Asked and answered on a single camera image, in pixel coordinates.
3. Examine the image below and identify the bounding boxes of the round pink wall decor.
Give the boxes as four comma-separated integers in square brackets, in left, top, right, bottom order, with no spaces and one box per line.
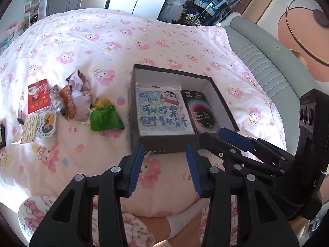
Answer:
[278,0,329,83]

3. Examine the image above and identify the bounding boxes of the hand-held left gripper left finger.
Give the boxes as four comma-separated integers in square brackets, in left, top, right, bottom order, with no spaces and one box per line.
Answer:
[29,143,145,247]

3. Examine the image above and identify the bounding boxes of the cartoon figure sticker pack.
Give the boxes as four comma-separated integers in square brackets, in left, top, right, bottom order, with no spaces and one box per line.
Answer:
[38,111,57,137]

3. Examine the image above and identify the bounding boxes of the pink cartoon printed blanket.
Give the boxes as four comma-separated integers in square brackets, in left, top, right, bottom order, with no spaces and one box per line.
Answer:
[0,8,287,218]

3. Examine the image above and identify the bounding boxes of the red packet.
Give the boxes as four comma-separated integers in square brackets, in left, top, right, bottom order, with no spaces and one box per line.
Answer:
[27,78,51,115]

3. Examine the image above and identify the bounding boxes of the wall hanging organizer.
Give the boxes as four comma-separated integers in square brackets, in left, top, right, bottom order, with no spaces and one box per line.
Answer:
[23,0,43,25]

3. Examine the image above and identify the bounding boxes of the grey padded bed frame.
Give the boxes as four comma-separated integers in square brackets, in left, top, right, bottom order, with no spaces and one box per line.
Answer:
[221,13,329,160]

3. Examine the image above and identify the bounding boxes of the black cardboard box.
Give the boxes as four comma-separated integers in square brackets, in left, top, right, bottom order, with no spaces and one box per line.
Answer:
[128,63,240,155]

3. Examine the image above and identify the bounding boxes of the pink printed pajama pants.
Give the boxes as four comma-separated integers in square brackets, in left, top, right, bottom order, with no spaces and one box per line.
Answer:
[18,195,238,247]

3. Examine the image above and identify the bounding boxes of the purple screen protector box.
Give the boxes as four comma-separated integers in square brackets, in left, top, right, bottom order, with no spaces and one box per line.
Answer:
[181,90,221,134]

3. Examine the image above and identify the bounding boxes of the cartoon bead art pack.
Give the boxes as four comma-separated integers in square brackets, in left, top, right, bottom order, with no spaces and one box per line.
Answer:
[135,84,195,137]

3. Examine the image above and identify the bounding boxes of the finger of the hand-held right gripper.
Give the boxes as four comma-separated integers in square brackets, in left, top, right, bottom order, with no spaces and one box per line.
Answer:
[199,132,286,186]
[218,127,296,168]

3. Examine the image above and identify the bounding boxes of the white sock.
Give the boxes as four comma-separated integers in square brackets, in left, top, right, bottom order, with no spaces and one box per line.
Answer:
[165,212,199,240]

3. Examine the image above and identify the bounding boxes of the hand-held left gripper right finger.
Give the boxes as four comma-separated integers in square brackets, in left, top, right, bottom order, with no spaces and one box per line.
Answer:
[185,143,300,247]

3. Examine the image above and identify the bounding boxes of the glass display cabinet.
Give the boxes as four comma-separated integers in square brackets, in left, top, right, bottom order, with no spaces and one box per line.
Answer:
[157,0,250,27]

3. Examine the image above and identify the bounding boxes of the small clear sachet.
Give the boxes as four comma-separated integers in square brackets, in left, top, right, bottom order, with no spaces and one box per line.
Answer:
[49,84,62,108]

